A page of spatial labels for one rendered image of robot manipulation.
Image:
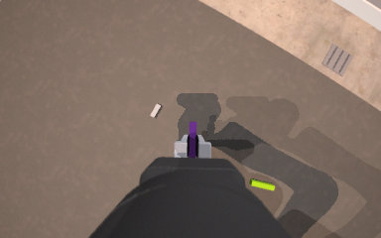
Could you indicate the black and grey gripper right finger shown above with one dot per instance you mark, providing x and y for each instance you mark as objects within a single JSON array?
[{"x": 202, "y": 148}]

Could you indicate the lime green rod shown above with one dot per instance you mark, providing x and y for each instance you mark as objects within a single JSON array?
[{"x": 262, "y": 184}]

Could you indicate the purple rod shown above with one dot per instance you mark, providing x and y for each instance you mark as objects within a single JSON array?
[{"x": 192, "y": 153}]

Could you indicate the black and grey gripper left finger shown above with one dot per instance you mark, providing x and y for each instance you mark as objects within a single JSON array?
[{"x": 182, "y": 148}]

